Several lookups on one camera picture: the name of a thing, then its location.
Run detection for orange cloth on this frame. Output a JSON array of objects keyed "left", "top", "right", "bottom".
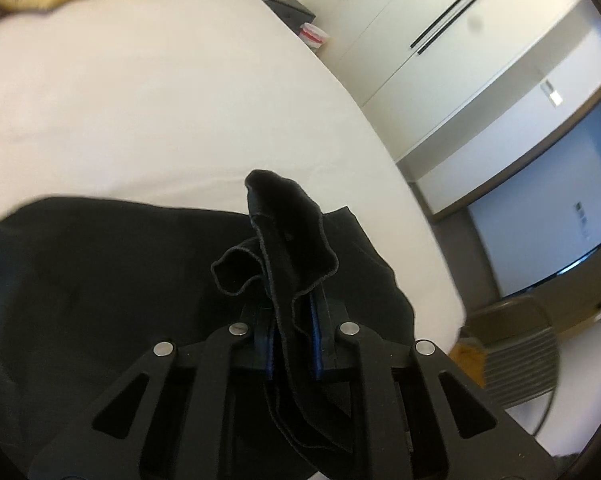
[{"left": 451, "top": 342, "right": 486, "bottom": 388}]

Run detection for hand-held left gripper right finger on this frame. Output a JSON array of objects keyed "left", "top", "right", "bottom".
[{"left": 308, "top": 294, "right": 549, "bottom": 480}]

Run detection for striped waste bin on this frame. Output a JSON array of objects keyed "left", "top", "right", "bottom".
[{"left": 299, "top": 22, "right": 330, "bottom": 51}]

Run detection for grey slatted chair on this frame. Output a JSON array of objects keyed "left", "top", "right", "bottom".
[{"left": 463, "top": 295, "right": 561, "bottom": 436}]

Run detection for bed with white sheet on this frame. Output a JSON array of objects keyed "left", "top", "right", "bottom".
[{"left": 0, "top": 0, "right": 467, "bottom": 356}]

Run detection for white wardrobe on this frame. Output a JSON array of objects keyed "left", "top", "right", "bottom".
[{"left": 290, "top": 0, "right": 596, "bottom": 166}]

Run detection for dark grey nightstand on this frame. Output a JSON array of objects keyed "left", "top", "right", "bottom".
[{"left": 253, "top": 0, "right": 316, "bottom": 31}]

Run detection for black pants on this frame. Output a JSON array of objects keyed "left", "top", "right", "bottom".
[{"left": 0, "top": 169, "right": 416, "bottom": 480}]

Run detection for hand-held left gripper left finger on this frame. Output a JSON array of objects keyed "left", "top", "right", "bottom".
[{"left": 28, "top": 307, "right": 281, "bottom": 480}]

